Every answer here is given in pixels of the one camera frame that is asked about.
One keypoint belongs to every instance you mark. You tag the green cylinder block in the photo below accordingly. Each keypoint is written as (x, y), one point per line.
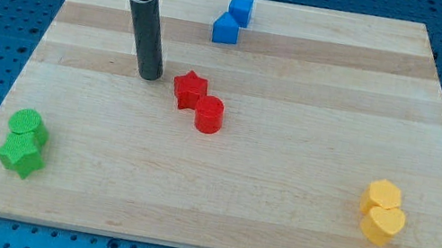
(29, 120)

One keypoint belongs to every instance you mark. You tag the green star block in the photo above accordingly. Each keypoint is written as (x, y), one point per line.
(21, 153)

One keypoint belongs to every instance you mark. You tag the blue pentagon block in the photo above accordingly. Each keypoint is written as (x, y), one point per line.
(225, 29)

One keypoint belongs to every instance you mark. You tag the red star block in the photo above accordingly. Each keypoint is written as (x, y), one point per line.
(188, 89)

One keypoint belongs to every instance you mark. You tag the yellow hexagon block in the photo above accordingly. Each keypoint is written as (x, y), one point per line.
(383, 194)

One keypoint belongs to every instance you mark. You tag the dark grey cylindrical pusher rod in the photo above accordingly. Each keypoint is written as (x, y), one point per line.
(147, 34)

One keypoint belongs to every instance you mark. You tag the red cylinder block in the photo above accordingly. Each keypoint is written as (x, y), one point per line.
(209, 114)

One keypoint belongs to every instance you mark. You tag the blue cube block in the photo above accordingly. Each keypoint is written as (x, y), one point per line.
(241, 10)

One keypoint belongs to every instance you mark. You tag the light wooden board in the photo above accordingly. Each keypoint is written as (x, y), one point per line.
(318, 104)

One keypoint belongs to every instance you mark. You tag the yellow heart block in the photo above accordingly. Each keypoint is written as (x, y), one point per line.
(379, 225)

